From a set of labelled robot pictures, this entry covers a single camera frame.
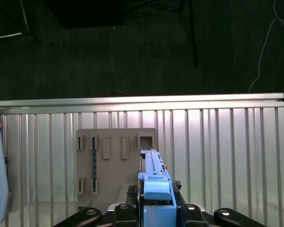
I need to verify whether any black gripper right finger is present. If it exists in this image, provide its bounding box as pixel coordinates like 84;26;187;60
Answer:
171;179;268;227

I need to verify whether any gray parts rack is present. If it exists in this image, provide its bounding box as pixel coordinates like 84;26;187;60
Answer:
75;127;157;213

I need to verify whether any white floor cable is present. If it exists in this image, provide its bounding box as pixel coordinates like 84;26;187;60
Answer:
248;0;284;93

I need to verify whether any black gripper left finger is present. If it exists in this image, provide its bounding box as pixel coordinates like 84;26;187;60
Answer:
52;184;139;227

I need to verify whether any hard disk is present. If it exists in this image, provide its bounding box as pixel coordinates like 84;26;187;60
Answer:
137;148;180;227

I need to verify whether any gray metal stand leg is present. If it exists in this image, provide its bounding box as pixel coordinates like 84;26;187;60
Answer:
0;0;33;42

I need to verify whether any pale blue teach pendant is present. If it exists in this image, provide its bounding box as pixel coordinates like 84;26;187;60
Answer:
0;106;12;224

